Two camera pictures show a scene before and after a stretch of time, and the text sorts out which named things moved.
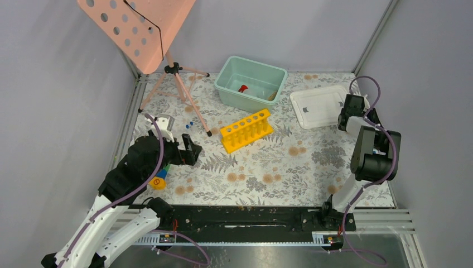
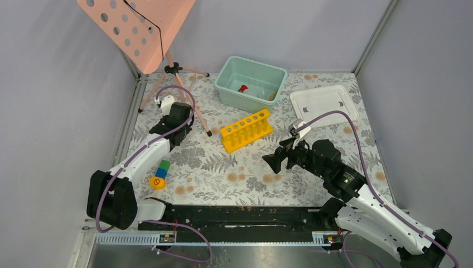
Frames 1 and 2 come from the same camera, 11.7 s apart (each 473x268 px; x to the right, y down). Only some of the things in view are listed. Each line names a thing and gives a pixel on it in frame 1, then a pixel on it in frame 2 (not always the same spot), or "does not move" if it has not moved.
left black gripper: (189, 156) → (164, 119)
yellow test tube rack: (241, 133) does not move
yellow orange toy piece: (158, 183) does not move
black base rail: (260, 219) does not move
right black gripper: (362, 111) → (285, 150)
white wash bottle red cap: (242, 88) does not move
